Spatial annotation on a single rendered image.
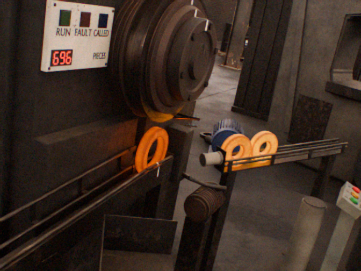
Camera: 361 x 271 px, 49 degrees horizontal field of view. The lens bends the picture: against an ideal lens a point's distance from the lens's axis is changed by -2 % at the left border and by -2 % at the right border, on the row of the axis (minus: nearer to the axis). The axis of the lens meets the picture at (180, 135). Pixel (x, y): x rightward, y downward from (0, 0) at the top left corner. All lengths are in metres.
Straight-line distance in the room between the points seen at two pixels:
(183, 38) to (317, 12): 2.86
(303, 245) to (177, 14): 1.29
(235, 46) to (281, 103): 6.29
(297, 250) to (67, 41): 1.47
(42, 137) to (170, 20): 0.51
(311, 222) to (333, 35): 2.29
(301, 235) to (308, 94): 2.18
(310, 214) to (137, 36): 1.21
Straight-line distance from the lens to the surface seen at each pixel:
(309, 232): 2.03
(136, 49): 1.20
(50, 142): 1.13
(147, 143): 1.40
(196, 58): 1.31
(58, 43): 1.11
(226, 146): 1.77
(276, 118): 4.16
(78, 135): 1.21
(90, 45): 1.20
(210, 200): 1.75
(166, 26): 1.24
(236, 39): 10.29
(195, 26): 1.27
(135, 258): 1.15
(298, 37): 4.03
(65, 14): 1.10
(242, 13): 10.28
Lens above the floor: 1.28
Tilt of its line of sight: 18 degrees down
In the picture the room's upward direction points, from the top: 11 degrees clockwise
